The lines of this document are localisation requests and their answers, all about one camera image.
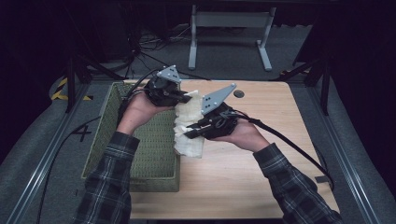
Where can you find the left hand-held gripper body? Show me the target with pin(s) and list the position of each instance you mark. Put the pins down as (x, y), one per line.
(162, 91)

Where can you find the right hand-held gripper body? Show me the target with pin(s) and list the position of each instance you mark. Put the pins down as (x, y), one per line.
(221, 121)

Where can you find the white cloth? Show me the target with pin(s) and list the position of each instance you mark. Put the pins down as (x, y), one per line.
(188, 115)

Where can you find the green woven basket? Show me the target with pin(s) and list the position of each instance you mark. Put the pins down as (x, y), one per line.
(152, 146)

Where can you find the person's left hand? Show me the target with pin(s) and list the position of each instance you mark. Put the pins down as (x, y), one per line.
(140, 112)

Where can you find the person's right hand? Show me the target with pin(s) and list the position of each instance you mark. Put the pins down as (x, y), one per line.
(247, 135)

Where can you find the black table grommet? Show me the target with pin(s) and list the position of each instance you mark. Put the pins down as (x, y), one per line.
(239, 94)

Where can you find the black metal stand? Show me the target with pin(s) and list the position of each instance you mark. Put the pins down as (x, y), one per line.
(71, 87)
(325, 90)

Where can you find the yellow black hazard tape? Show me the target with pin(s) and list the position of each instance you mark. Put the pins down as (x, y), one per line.
(59, 90)

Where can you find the white metal table frame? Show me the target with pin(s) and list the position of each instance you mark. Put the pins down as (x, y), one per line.
(230, 19)

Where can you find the aluminium floor rail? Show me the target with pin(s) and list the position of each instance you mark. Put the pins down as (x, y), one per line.
(43, 161)
(334, 137)

